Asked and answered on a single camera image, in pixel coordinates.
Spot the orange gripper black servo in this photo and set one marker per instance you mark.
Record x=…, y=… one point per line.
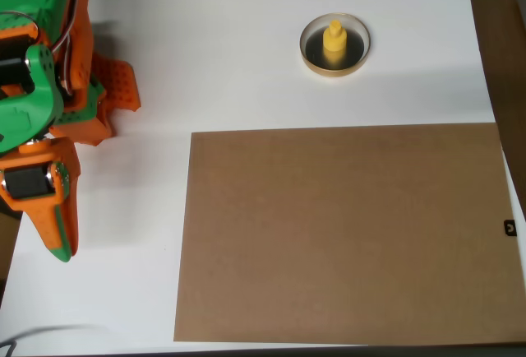
x=28, y=182

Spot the small yellow plastic piece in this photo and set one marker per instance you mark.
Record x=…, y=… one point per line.
x=333, y=40

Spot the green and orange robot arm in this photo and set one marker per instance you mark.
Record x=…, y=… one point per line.
x=24, y=106

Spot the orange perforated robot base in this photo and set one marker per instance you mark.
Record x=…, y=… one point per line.
x=123, y=81

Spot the round gold-rimmed dark dish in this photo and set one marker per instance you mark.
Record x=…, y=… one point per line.
x=312, y=50

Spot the brown rectangular board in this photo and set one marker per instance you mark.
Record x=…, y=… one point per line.
x=349, y=233

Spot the small black tag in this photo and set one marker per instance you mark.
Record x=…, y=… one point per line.
x=509, y=228

